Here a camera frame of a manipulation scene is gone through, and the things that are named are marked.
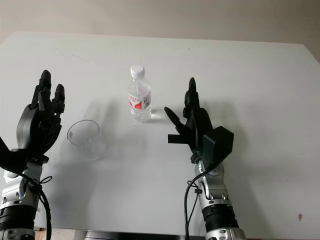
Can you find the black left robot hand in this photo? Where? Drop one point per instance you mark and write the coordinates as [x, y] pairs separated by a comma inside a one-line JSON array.
[[32, 125]]

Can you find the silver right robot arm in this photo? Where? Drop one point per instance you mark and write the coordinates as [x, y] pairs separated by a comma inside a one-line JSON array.
[[217, 200]]

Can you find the clear plastic cup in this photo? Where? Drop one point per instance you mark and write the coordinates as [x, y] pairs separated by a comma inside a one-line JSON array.
[[85, 140]]

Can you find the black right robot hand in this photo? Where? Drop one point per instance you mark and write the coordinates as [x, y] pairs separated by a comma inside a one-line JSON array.
[[197, 125]]

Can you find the clear plastic water bottle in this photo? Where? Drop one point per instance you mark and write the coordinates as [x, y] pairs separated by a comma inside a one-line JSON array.
[[140, 100]]

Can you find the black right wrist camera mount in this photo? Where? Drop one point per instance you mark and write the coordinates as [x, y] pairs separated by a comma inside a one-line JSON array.
[[218, 142]]

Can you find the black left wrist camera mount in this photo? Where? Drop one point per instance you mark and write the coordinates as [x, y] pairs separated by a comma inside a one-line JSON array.
[[7, 160]]

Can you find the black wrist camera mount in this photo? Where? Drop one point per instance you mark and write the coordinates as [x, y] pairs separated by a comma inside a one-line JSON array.
[[218, 142], [7, 160]]

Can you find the dark robot torso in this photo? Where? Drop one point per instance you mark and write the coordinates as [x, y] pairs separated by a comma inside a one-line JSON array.
[[130, 236]]

